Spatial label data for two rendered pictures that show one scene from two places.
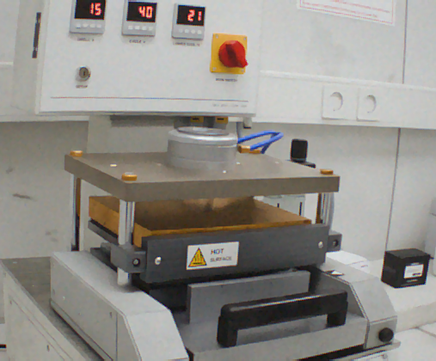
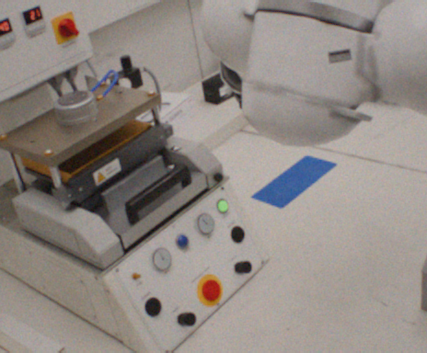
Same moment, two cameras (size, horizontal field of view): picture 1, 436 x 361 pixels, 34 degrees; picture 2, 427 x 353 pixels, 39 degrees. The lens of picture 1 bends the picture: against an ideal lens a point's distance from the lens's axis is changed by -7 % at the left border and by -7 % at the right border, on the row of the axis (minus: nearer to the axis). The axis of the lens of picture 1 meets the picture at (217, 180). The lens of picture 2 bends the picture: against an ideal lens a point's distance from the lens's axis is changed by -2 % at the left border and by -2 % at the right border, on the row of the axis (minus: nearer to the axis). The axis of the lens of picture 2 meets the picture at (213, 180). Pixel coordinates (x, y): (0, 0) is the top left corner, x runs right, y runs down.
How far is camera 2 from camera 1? 0.40 m
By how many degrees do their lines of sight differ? 23
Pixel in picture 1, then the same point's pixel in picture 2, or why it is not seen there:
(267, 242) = (132, 150)
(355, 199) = (168, 49)
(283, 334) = (161, 202)
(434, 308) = not seen: hidden behind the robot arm
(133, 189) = (54, 159)
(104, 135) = (8, 108)
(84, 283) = (44, 215)
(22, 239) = not seen: outside the picture
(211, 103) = (65, 62)
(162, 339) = (102, 234)
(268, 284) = (142, 174)
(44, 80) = not seen: outside the picture
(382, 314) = (212, 165)
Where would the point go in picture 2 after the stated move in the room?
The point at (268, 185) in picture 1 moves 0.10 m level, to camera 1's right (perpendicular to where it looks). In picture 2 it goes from (121, 119) to (174, 105)
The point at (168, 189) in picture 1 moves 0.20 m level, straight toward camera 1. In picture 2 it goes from (72, 150) to (93, 203)
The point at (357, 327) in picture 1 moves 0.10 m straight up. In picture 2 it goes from (200, 180) to (190, 133)
